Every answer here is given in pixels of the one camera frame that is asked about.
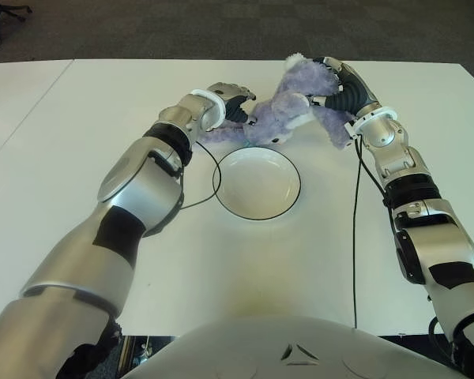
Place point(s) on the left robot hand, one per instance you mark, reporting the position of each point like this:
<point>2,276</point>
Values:
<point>233,91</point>

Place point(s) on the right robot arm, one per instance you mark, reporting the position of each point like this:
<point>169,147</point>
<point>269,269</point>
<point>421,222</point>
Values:
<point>430,237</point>

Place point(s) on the black office chair base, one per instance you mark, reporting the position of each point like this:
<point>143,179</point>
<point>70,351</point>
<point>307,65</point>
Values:
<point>17,7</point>

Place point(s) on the purple plush bunny doll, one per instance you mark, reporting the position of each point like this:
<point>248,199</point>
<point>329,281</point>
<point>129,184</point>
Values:
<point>296,85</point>

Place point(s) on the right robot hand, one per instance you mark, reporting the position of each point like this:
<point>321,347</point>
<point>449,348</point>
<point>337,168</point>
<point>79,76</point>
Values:
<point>355,94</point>

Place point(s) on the white plate black rim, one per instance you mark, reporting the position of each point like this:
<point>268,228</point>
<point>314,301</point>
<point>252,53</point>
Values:
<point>256,183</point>

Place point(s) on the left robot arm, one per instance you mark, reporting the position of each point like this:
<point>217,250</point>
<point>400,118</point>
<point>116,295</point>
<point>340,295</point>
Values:
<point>134,197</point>

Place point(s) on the grey robot torso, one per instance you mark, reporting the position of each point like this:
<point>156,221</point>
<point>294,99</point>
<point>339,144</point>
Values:
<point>241,347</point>

